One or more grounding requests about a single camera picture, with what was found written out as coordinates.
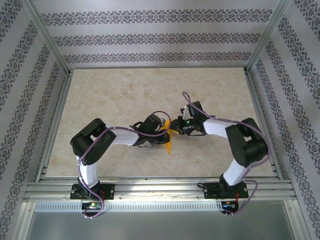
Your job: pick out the orange cloth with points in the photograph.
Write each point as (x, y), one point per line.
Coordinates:
(170, 148)

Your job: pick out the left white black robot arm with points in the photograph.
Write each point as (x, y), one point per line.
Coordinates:
(90, 145)

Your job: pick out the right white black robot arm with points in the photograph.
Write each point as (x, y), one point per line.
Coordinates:
(247, 147)

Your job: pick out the grey metal panel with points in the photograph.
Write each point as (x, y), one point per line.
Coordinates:
(160, 225)

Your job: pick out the small circuit board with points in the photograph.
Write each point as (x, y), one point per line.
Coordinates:
(228, 205)
(92, 205)

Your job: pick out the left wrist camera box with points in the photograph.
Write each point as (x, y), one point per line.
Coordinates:
(163, 122)

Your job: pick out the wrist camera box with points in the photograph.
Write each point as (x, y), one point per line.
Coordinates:
(163, 122)
(185, 113)

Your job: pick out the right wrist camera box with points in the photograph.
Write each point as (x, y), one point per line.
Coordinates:
(185, 113)

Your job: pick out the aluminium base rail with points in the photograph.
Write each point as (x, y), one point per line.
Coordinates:
(160, 191)

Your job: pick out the aluminium side rail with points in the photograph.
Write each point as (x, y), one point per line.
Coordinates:
(56, 120)
(260, 110)

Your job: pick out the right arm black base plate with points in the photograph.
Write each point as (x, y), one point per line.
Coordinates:
(212, 192)

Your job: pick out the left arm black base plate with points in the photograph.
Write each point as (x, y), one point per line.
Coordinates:
(108, 191)

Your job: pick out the aluminium corner post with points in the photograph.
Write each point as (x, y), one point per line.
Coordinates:
(267, 37)
(47, 37)

